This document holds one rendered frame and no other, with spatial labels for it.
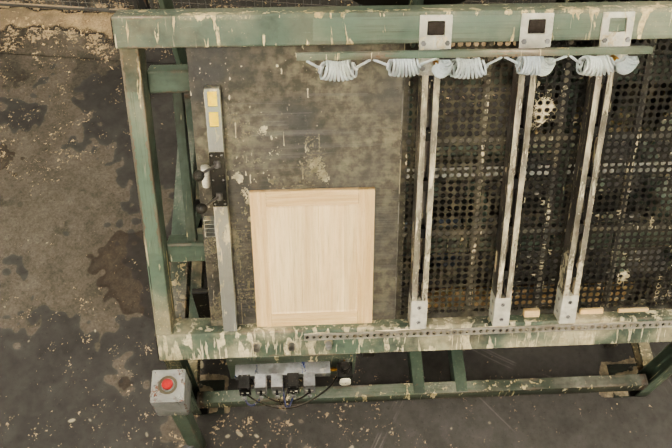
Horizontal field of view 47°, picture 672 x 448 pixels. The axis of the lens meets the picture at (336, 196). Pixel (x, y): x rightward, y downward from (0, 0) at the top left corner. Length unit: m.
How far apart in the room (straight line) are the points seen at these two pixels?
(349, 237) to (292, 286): 0.29
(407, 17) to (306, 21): 0.31
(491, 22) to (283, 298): 1.24
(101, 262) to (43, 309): 0.36
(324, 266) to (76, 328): 1.66
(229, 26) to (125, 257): 2.06
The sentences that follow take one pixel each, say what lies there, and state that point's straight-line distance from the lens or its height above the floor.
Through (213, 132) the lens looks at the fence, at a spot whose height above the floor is 1.58.
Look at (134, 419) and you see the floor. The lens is 3.88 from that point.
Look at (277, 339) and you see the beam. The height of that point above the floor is 0.88.
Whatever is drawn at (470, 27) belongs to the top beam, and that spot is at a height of 1.91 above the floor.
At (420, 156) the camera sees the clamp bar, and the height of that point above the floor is 1.52.
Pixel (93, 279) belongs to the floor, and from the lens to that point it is 4.20.
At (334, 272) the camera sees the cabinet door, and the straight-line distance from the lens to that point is 2.86.
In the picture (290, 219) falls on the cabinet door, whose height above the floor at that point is 1.27.
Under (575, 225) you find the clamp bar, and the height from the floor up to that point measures 1.28.
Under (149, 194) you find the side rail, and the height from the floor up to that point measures 1.40.
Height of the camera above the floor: 3.65
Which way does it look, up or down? 58 degrees down
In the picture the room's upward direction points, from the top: 3 degrees clockwise
